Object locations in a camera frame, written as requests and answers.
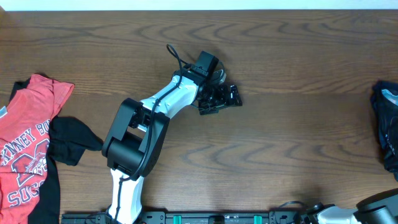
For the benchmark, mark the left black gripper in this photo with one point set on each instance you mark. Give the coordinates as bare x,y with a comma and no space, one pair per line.
222,102

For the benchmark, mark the black orange-patterned jersey shirt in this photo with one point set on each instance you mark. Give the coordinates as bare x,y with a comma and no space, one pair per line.
384,105

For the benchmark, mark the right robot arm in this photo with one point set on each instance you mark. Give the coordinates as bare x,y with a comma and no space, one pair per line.
376,209

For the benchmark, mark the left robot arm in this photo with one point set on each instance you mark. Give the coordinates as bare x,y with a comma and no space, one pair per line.
136,136

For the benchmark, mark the plain black garment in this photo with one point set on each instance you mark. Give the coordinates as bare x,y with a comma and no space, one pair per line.
69,139

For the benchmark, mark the dark navy blue garment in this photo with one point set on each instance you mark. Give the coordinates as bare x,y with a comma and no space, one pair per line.
385,85

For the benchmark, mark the red printed t-shirt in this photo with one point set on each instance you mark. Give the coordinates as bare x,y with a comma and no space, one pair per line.
25,139

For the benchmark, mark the black mounting rail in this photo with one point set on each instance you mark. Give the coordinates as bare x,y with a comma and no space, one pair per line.
282,217

